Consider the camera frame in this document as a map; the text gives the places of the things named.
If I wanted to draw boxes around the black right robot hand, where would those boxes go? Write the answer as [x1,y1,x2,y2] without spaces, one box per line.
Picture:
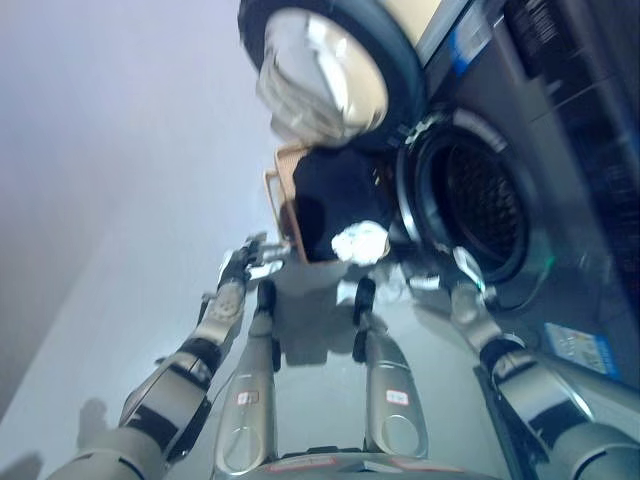
[409,246,490,295]

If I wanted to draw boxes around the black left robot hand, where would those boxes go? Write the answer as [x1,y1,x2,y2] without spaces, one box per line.
[217,230,294,289]

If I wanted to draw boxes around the tan plastic laundry basket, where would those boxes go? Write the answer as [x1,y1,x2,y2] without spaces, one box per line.
[263,142,396,266]

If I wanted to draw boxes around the black clothes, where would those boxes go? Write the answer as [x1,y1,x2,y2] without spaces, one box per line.
[292,147,396,261]

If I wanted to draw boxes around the grey front-load washing machine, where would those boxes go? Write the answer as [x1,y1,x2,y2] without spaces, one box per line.
[389,0,640,480]

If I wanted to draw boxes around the round glass washing machine door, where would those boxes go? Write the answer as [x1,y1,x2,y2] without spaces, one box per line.
[237,0,427,150]

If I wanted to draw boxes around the white crumpled cloth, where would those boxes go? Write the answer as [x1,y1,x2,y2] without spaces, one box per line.
[329,219,391,264]

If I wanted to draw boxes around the silver left robot leg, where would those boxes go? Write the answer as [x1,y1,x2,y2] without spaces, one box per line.
[214,279,279,475]

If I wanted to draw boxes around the blue energy label sticker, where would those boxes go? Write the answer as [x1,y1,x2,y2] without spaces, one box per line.
[543,322,622,382]

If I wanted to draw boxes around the small blue white sticker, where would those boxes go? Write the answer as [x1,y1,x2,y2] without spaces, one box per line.
[448,27,484,71]

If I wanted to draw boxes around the silver robot torso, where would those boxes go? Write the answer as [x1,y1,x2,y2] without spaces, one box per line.
[264,442,451,480]

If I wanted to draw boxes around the white counter cabinet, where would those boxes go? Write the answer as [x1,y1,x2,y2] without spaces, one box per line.
[384,0,444,51]

